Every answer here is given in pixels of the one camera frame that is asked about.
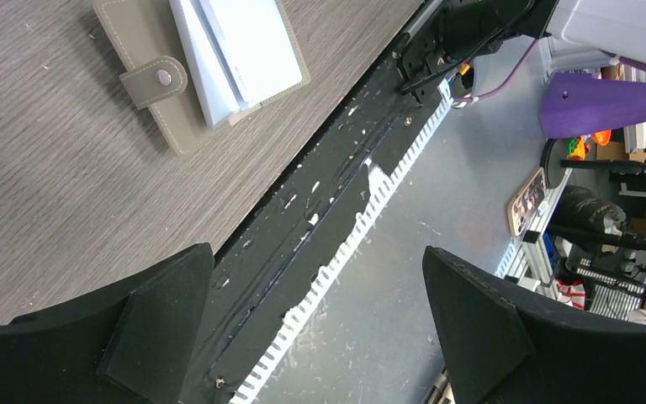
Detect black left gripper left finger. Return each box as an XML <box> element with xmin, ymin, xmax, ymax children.
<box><xmin>0</xmin><ymin>243</ymin><xmax>214</xmax><ymax>403</ymax></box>

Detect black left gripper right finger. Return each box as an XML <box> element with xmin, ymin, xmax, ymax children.
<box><xmin>422</xmin><ymin>246</ymin><xmax>646</xmax><ymax>403</ymax></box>

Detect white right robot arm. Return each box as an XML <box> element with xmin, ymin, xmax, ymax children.
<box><xmin>546</xmin><ymin>0</ymin><xmax>646</xmax><ymax>65</ymax></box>

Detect beige patterned phone case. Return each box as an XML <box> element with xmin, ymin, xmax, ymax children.
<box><xmin>507</xmin><ymin>167</ymin><xmax>547</xmax><ymax>237</ymax></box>

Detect purple triangular plastic part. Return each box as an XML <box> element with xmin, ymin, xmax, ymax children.
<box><xmin>539</xmin><ymin>72</ymin><xmax>646</xmax><ymax>139</ymax></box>

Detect aluminium frame rail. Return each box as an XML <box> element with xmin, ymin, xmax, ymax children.
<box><xmin>228</xmin><ymin>77</ymin><xmax>455</xmax><ymax>404</ymax></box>

